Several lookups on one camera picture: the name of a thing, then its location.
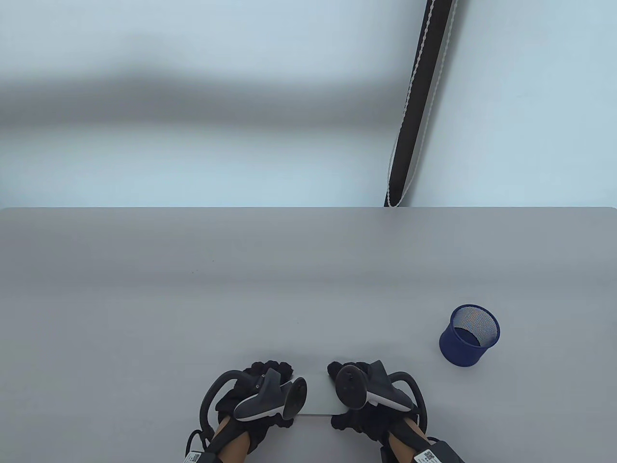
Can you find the person's left hand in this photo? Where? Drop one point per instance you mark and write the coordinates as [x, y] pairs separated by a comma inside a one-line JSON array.
[[270, 367]]

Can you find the person's right hand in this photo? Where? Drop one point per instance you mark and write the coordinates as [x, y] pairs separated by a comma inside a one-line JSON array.
[[356, 422]]

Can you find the silver sliding box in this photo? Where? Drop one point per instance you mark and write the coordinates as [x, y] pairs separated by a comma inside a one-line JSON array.
[[320, 395]]

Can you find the person's right forearm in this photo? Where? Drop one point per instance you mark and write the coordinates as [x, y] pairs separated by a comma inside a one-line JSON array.
[[407, 443]]

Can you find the person's left forearm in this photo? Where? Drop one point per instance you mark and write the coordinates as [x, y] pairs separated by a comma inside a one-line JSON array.
[[236, 446]]

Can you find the black labelled wrist unit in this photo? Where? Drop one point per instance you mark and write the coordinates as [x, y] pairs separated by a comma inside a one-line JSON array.
[[438, 453], [200, 456]]

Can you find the blue mesh pen cup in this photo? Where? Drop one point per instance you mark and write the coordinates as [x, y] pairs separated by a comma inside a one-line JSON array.
[[462, 352]]

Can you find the black window frame post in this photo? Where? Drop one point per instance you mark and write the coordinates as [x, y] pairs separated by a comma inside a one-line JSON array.
[[424, 72]]

